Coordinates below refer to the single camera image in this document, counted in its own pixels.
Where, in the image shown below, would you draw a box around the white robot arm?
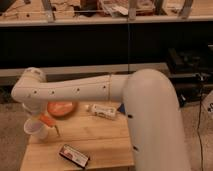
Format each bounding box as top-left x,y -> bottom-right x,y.
11,67 -> 191,171

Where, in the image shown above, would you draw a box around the white tube bottle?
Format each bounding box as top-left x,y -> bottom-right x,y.
85,104 -> 117,120

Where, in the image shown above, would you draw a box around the blue sponge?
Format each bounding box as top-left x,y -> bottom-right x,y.
117,103 -> 125,114

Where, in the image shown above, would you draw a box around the black red phone box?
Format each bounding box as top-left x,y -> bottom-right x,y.
59,144 -> 90,168

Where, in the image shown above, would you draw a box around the metal shelf rack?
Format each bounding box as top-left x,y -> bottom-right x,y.
0,0 -> 213,104

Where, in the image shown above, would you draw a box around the wooden table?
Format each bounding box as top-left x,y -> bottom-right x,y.
20,102 -> 134,171

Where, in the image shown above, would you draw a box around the orange wooden bowl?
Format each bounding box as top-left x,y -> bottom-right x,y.
47,102 -> 77,118

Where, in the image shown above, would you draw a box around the black floor cables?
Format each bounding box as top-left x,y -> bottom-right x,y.
178,94 -> 205,113

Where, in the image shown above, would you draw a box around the black box on shelf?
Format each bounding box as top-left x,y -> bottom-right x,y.
166,48 -> 213,74

